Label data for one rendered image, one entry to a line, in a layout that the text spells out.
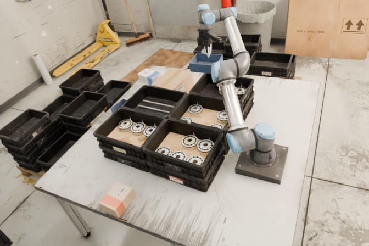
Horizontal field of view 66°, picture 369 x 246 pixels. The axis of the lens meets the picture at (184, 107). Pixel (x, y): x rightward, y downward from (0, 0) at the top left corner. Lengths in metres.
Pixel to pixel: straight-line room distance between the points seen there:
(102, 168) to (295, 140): 1.28
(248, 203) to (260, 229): 0.15
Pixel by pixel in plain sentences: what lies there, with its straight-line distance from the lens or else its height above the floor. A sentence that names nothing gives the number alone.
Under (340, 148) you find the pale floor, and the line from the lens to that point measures 3.02.
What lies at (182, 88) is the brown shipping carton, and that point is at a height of 0.80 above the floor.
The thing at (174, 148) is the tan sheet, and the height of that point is 0.83.
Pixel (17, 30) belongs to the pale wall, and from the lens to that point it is 4.85.
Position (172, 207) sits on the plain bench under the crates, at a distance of 1.69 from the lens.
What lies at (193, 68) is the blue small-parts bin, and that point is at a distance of 2.02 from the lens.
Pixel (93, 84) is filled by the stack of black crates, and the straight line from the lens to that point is 3.40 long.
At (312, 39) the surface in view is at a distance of 4.37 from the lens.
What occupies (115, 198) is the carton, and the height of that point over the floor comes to 0.77.
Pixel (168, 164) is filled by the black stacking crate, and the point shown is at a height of 0.86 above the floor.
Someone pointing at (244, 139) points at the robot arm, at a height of 0.96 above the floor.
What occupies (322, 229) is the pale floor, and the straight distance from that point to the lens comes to 2.46.
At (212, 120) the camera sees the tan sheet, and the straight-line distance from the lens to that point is 1.94.
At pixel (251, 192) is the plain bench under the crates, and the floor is 0.70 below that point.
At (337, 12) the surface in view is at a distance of 4.31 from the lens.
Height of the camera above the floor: 2.08
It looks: 37 degrees down
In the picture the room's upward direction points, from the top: 11 degrees counter-clockwise
